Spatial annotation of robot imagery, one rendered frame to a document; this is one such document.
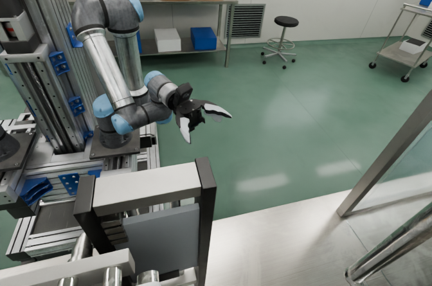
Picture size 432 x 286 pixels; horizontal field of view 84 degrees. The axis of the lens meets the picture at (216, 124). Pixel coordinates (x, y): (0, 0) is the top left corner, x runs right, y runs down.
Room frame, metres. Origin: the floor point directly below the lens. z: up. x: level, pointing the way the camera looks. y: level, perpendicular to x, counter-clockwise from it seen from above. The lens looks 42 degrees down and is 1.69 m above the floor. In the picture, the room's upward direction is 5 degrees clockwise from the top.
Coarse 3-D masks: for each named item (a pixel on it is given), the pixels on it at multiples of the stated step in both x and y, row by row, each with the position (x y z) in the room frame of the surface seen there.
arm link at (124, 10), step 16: (112, 0) 0.85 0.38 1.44; (128, 0) 0.89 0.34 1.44; (112, 16) 0.83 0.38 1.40; (128, 16) 0.87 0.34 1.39; (112, 32) 0.85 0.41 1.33; (128, 32) 0.86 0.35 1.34; (128, 48) 0.87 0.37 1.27; (128, 64) 0.87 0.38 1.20; (128, 80) 0.87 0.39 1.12; (144, 96) 0.88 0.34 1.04
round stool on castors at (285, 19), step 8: (280, 16) 3.64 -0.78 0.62; (280, 24) 3.39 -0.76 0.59; (288, 24) 3.35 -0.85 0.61; (296, 24) 3.40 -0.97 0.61; (272, 40) 3.60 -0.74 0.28; (280, 40) 3.51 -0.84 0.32; (288, 40) 3.65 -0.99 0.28; (264, 48) 3.65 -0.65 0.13; (280, 48) 3.33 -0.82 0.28; (264, 56) 3.37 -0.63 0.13; (280, 56) 3.41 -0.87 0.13
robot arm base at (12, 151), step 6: (6, 132) 0.72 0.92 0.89; (0, 138) 0.66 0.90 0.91; (6, 138) 0.68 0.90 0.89; (12, 138) 0.71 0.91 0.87; (0, 144) 0.65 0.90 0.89; (6, 144) 0.67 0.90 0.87; (12, 144) 0.68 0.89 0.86; (18, 144) 0.71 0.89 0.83; (0, 150) 0.64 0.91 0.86; (6, 150) 0.65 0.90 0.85; (12, 150) 0.66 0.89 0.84; (0, 156) 0.62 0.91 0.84; (6, 156) 0.63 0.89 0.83
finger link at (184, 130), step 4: (180, 120) 0.52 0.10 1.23; (184, 120) 0.52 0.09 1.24; (188, 120) 0.52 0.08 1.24; (184, 124) 0.50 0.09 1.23; (188, 124) 0.50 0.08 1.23; (180, 128) 0.49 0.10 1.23; (184, 128) 0.49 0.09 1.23; (188, 128) 0.49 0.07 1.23; (184, 132) 0.47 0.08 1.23; (188, 132) 0.47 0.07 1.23; (184, 136) 0.46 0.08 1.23; (188, 136) 0.46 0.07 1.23; (188, 140) 0.45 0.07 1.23
